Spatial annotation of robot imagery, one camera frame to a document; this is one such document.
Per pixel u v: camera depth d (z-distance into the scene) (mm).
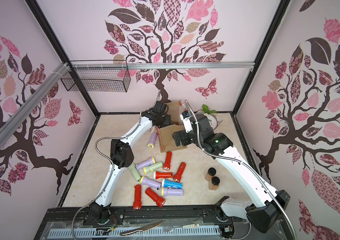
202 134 504
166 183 811
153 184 817
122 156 622
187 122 613
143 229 698
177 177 833
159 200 755
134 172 862
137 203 751
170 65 942
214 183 757
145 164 896
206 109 1177
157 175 838
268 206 373
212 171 794
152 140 1015
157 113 780
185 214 753
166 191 791
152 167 877
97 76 948
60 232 698
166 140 903
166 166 878
